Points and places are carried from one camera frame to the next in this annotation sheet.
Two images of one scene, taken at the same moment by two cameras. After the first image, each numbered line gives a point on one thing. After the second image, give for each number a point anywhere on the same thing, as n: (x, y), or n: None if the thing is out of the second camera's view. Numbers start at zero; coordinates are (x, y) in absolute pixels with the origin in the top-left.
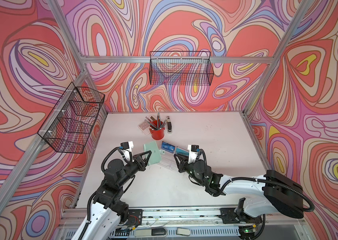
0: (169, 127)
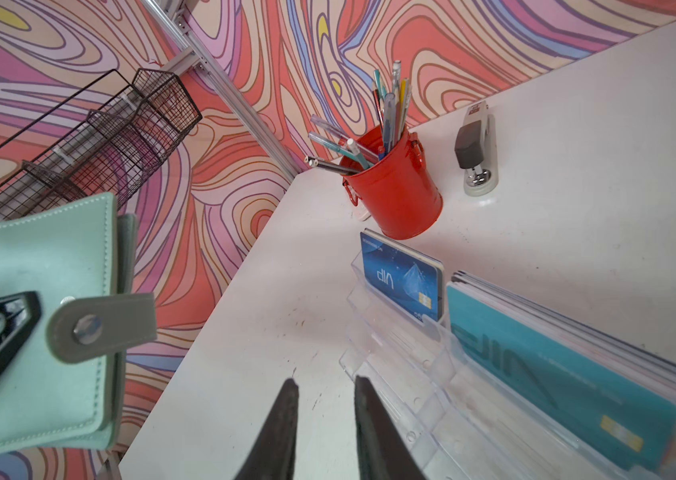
0: (477, 150)
